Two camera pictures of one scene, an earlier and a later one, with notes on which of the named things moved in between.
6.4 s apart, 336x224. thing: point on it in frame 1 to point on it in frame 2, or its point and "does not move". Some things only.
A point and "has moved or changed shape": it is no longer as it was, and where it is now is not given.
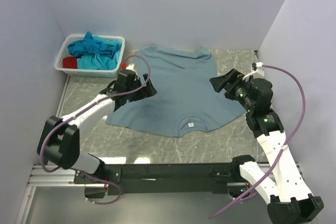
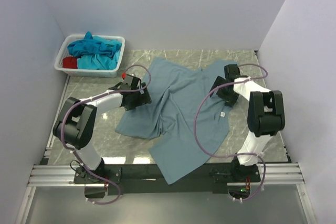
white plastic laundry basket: x=72 y=38 does not move
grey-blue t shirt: x=185 y=103 has moved or changed shape
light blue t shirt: x=96 y=62 does not move
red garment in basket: x=70 y=62 does not move
